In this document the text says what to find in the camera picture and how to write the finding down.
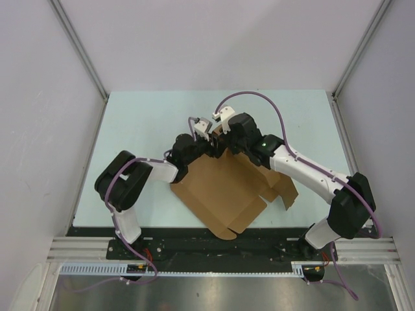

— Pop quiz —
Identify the aluminium right side rail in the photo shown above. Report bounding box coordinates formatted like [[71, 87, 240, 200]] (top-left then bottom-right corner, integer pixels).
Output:
[[327, 92, 380, 229]]

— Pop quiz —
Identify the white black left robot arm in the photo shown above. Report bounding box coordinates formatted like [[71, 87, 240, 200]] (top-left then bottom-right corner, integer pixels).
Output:
[[94, 133, 226, 259]]

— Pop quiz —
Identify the aluminium frame post left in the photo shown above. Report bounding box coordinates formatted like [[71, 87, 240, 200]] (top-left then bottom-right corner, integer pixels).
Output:
[[48, 0, 109, 102]]

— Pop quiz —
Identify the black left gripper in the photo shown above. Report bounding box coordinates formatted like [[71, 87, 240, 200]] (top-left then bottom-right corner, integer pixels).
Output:
[[184, 133, 226, 166]]

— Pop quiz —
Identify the aluminium frame post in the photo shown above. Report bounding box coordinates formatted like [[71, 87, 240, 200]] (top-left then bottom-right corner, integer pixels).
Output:
[[331, 0, 394, 100], [48, 0, 109, 102]]

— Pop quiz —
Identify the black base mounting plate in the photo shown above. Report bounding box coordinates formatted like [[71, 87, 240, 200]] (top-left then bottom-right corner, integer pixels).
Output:
[[66, 226, 380, 262]]

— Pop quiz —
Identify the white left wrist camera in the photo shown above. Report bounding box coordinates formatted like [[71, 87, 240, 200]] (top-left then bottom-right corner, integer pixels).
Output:
[[193, 118, 212, 141]]

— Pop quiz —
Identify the aluminium frame post right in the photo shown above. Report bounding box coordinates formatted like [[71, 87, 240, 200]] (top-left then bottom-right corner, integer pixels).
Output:
[[331, 0, 394, 100]]

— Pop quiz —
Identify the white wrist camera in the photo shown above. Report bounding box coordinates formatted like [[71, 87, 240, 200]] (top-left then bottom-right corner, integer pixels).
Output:
[[193, 118, 212, 141], [212, 106, 235, 134]]

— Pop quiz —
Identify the brown cardboard box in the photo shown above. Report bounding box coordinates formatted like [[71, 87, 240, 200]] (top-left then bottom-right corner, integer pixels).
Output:
[[170, 147, 298, 240]]

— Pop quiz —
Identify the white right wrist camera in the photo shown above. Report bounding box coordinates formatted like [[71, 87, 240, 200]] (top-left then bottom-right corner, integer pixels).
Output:
[[212, 106, 235, 134]]

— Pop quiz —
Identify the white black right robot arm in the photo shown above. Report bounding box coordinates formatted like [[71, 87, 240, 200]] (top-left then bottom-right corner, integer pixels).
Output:
[[219, 108, 375, 260]]

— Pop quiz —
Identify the grey slotted cable duct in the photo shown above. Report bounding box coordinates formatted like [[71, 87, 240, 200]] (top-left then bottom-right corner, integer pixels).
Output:
[[60, 262, 325, 277]]

